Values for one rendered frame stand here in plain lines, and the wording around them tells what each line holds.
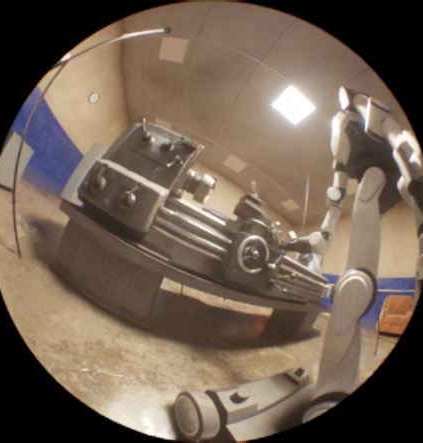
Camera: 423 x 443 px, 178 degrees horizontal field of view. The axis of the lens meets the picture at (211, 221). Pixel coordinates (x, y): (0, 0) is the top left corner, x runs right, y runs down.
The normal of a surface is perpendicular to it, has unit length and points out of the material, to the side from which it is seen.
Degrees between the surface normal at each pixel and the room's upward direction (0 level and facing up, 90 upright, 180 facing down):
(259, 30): 180
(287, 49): 180
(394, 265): 90
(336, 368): 90
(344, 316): 90
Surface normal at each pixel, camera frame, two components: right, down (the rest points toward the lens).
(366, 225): -0.93, -0.04
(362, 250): -0.85, -0.46
